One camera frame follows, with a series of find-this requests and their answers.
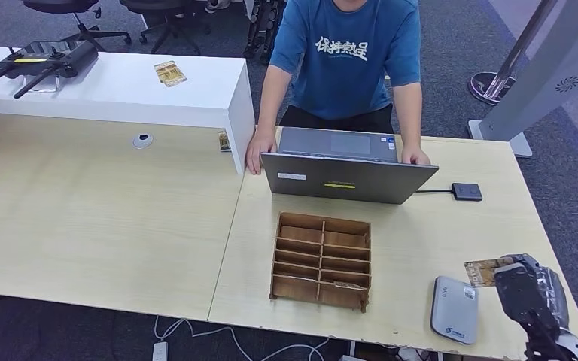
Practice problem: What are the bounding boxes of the person's right hand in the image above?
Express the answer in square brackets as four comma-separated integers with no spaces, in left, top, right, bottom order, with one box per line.
[245,128,278,176]

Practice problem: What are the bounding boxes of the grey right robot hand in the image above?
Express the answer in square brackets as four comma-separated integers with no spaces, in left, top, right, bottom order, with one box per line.
[493,253,572,344]

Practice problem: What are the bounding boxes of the person's left hand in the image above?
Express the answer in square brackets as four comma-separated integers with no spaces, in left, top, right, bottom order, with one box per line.
[400,144,432,167]

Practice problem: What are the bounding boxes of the gold ID card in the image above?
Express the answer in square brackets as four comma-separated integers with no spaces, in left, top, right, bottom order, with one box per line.
[464,257,514,289]

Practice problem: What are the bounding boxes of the grey card reader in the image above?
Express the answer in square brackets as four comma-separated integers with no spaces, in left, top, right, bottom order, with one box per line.
[430,275,480,346]

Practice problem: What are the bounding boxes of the wooden card organizer box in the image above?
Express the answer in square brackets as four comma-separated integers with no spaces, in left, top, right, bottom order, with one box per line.
[269,212,372,314]

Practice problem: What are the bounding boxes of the person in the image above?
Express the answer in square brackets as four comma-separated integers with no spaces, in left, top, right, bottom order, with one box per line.
[245,0,432,176]

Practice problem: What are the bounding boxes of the small black hub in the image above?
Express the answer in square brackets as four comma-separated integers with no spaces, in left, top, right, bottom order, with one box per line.
[451,183,483,202]

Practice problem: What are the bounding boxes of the grey laptop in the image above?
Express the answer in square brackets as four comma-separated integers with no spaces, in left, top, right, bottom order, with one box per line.
[260,126,440,205]

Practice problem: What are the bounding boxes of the white desk shelf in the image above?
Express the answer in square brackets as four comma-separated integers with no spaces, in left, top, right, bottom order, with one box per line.
[0,45,257,176]

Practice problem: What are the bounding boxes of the grey kiosk stand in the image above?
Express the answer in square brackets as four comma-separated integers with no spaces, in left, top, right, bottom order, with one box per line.
[467,0,578,159]

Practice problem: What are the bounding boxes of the black office chair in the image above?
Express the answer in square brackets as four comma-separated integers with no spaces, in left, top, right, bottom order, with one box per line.
[119,0,210,56]
[22,0,133,51]

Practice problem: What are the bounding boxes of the black controller with antennas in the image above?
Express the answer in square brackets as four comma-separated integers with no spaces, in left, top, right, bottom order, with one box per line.
[0,39,99,100]

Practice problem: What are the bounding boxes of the clear acrylic stand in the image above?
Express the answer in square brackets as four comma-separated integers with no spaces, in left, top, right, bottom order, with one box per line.
[20,74,64,95]

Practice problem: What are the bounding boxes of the chrome stanchion post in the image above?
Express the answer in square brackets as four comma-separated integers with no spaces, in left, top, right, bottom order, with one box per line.
[468,0,559,107]

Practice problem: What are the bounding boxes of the white power cable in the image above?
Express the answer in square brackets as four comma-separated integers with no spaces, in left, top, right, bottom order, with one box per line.
[154,315,330,361]

